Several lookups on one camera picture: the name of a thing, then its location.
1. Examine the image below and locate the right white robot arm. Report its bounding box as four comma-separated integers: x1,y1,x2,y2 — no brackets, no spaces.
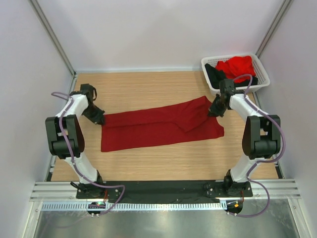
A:
208,79,281,197

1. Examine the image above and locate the aluminium front frame rail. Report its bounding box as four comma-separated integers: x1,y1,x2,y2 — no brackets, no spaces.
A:
30,179,301,201

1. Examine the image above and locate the aluminium corner post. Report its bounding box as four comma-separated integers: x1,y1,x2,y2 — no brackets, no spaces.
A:
256,0,293,58
28,0,76,77

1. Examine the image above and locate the bright red shirt in basket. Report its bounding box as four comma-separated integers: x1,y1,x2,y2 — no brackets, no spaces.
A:
215,56,256,84

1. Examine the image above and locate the white plastic basket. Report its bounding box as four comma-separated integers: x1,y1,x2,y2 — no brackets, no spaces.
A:
201,53,270,96

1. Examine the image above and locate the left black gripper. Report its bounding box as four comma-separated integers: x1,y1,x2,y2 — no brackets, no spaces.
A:
82,104,105,126

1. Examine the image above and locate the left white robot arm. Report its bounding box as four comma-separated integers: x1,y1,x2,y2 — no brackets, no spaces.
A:
45,84,106,199

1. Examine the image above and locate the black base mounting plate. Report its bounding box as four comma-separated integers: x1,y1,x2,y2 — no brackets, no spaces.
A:
70,180,253,204

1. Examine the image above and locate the white slotted cable duct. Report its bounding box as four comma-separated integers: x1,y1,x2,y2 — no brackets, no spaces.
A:
41,201,227,213

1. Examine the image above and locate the black shirt in basket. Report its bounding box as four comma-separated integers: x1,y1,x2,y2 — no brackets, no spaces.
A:
205,63,258,89

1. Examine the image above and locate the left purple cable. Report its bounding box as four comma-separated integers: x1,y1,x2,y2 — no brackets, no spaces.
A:
51,92,126,229

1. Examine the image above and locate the right aluminium corner post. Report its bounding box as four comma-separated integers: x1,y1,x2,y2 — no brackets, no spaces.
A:
256,0,293,58

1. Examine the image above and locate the left aluminium corner post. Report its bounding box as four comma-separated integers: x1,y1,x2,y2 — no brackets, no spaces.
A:
28,0,76,77

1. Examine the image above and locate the dark red t-shirt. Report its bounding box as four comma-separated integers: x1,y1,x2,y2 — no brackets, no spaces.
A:
101,96,224,152

